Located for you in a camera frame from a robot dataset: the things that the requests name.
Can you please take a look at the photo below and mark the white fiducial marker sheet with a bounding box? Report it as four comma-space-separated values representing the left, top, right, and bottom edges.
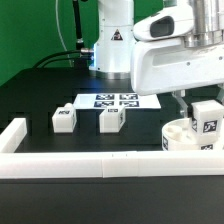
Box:
73, 93, 161, 109

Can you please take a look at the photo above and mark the black cable upper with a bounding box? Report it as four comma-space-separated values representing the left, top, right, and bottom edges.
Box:
32, 50, 94, 70

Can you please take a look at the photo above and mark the white thin cable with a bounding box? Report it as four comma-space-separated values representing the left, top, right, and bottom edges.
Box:
55, 0, 73, 68

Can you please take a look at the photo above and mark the black cable lower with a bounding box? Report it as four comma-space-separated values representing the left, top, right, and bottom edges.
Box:
39, 55, 94, 69

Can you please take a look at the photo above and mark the white U-shaped obstacle fence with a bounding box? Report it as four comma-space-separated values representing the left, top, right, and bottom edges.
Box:
0, 118, 224, 179

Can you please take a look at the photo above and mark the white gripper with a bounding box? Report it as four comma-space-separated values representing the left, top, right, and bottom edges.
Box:
131, 8, 224, 117

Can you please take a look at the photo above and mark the black cable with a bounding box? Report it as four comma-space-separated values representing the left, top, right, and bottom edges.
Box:
39, 55, 94, 69
32, 50, 94, 70

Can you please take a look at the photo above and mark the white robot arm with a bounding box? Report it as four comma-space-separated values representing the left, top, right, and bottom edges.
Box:
90, 0, 224, 110

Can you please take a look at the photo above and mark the white round stool seat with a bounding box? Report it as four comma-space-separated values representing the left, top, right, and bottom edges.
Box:
162, 118, 224, 151

